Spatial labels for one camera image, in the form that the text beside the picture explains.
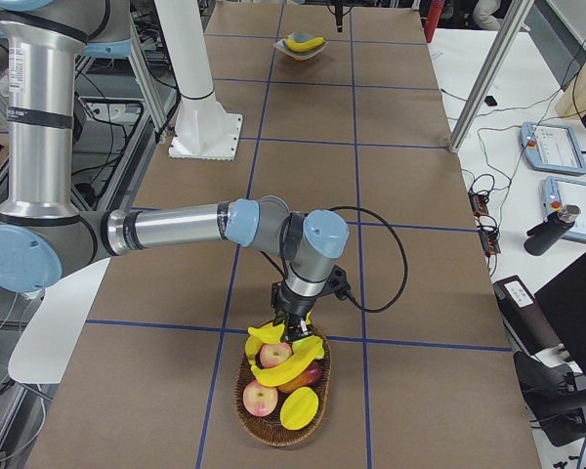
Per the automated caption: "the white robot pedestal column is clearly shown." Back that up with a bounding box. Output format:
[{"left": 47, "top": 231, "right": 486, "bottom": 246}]
[{"left": 155, "top": 0, "right": 243, "bottom": 161}]

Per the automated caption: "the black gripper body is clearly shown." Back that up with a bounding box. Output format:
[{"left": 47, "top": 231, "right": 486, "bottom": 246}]
[{"left": 271, "top": 280, "right": 322, "bottom": 337}]

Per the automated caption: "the red apple lower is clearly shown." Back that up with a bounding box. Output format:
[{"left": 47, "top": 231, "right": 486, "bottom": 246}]
[{"left": 242, "top": 380, "right": 278, "bottom": 417}]

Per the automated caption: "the teach pendant near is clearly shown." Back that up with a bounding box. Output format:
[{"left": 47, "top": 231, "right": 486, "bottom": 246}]
[{"left": 539, "top": 175, "right": 586, "bottom": 245}]

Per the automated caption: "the teach pendant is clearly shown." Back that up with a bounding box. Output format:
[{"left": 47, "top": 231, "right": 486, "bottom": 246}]
[
  {"left": 539, "top": 175, "right": 586, "bottom": 245},
  {"left": 520, "top": 122, "right": 586, "bottom": 176}
]

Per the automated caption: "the yellow banana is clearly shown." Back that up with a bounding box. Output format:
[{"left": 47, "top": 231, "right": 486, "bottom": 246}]
[
  {"left": 244, "top": 320, "right": 301, "bottom": 367},
  {"left": 250, "top": 336, "right": 324, "bottom": 387},
  {"left": 284, "top": 35, "right": 325, "bottom": 54}
]

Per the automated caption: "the grey aluminium frame post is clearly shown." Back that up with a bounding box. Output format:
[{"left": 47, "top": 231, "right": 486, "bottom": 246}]
[{"left": 448, "top": 0, "right": 534, "bottom": 153}]

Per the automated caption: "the black monitor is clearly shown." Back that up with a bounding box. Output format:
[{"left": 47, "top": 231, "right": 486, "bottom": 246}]
[{"left": 536, "top": 252, "right": 586, "bottom": 376}]

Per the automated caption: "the red apple upper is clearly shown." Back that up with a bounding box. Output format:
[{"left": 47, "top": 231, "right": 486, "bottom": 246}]
[{"left": 259, "top": 342, "right": 293, "bottom": 368}]

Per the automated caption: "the yellow mango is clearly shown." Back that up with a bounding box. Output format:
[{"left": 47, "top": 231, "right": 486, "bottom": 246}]
[{"left": 279, "top": 387, "right": 319, "bottom": 431}]

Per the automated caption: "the red orange mango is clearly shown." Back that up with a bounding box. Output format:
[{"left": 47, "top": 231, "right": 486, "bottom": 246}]
[{"left": 277, "top": 361, "right": 322, "bottom": 395}]

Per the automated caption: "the black handheld controller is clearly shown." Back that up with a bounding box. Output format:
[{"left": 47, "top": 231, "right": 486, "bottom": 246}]
[{"left": 523, "top": 204, "right": 581, "bottom": 256}]

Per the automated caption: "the red apple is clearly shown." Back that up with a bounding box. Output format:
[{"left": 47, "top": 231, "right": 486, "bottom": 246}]
[
  {"left": 259, "top": 342, "right": 293, "bottom": 368},
  {"left": 242, "top": 380, "right": 278, "bottom": 417}
]

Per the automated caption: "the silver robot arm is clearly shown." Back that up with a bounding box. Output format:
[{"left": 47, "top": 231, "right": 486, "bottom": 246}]
[{"left": 0, "top": 1, "right": 349, "bottom": 343}]

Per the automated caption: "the woven brown basket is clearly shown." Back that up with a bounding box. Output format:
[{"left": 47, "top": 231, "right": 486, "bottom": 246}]
[{"left": 234, "top": 320, "right": 331, "bottom": 448}]

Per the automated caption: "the teach pendant far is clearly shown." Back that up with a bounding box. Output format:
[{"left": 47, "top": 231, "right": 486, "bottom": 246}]
[{"left": 520, "top": 122, "right": 586, "bottom": 176}]

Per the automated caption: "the dark box with white label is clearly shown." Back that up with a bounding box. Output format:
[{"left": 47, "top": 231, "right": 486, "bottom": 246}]
[{"left": 493, "top": 276, "right": 562, "bottom": 355}]

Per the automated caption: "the grey square plate orange rim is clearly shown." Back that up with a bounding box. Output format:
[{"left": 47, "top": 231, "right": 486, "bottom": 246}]
[{"left": 273, "top": 31, "right": 326, "bottom": 62}]

